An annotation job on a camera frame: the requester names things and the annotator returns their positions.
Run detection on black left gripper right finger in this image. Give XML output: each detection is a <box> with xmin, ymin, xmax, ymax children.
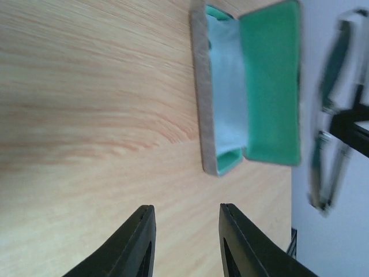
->
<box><xmin>219</xmin><ymin>204</ymin><xmax>316</xmax><ymax>277</ymax></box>

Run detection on black aluminium frame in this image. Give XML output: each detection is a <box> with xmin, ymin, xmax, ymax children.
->
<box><xmin>308</xmin><ymin>84</ymin><xmax>368</xmax><ymax>213</ymax></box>

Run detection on grey felt glasses case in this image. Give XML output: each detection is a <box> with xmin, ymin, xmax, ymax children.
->
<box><xmin>190</xmin><ymin>1</ymin><xmax>302</xmax><ymax>177</ymax></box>

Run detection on black round sunglasses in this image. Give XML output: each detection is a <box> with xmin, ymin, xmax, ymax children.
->
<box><xmin>307</xmin><ymin>8</ymin><xmax>369</xmax><ymax>219</ymax></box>

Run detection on blue cleaning cloth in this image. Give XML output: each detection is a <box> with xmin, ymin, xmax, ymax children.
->
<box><xmin>206</xmin><ymin>16</ymin><xmax>248</xmax><ymax>155</ymax></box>

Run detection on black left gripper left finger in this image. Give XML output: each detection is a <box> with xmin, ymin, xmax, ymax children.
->
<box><xmin>65</xmin><ymin>205</ymin><xmax>156</xmax><ymax>276</ymax></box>

